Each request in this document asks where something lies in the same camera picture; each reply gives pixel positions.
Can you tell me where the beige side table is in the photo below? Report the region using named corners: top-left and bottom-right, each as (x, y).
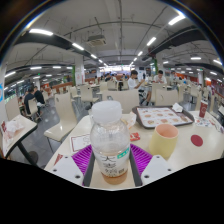
top-left (0, 114), bottom-right (38, 166)

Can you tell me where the crumpled white napkin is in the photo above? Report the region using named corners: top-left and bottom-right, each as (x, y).
top-left (171, 102), bottom-right (184, 113)

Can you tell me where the paper food wrapper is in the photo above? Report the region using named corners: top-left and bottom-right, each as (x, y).
top-left (121, 111), bottom-right (138, 132)

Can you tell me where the ceiling air conditioner unit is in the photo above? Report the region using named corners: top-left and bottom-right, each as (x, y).
top-left (86, 34), bottom-right (107, 47)

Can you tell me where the flat round red coaster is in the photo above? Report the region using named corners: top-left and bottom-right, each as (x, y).
top-left (190, 134), bottom-right (204, 148)

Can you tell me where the clear white-capped drink bottle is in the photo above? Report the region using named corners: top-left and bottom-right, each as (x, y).
top-left (89, 100), bottom-right (132, 186)

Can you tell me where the beige chair with oval hole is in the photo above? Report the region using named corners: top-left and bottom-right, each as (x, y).
top-left (153, 89), bottom-right (179, 107)
top-left (101, 89), bottom-right (140, 114)

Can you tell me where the group of beige chairs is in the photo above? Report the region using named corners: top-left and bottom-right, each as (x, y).
top-left (4, 78), bottom-right (218, 122)

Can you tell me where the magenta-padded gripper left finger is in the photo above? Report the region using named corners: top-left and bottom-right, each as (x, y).
top-left (49, 143), bottom-right (96, 188)

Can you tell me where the dark food tray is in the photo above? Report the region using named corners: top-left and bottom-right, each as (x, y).
top-left (131, 105), bottom-right (196, 130)

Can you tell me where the flat red packet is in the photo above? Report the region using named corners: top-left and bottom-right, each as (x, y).
top-left (53, 153), bottom-right (64, 167)

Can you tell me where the printed paper tray liner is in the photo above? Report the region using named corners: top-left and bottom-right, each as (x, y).
top-left (136, 107), bottom-right (191, 128)

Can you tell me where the group of ceiling lights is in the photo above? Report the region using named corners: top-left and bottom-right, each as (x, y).
top-left (3, 13), bottom-right (224, 84)

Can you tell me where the red sauce sachet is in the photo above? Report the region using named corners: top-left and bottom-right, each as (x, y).
top-left (129, 132), bottom-right (141, 142)

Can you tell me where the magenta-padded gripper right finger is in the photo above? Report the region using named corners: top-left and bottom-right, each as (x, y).
top-left (128, 143), bottom-right (174, 188)

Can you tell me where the yellow cup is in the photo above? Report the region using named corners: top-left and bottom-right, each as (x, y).
top-left (148, 123), bottom-right (180, 160)

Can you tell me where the white napkin pile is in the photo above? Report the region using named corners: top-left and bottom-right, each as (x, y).
top-left (4, 119), bottom-right (24, 138)

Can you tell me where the person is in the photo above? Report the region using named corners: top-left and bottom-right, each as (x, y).
top-left (152, 69), bottom-right (168, 85)
top-left (33, 85), bottom-right (46, 106)
top-left (128, 69), bottom-right (146, 90)
top-left (23, 87), bottom-right (36, 116)

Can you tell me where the red paper cup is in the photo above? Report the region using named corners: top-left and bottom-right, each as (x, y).
top-left (198, 99), bottom-right (209, 119)

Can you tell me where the white red-bordered paper card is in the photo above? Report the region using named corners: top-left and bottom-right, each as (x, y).
top-left (69, 133), bottom-right (92, 155)

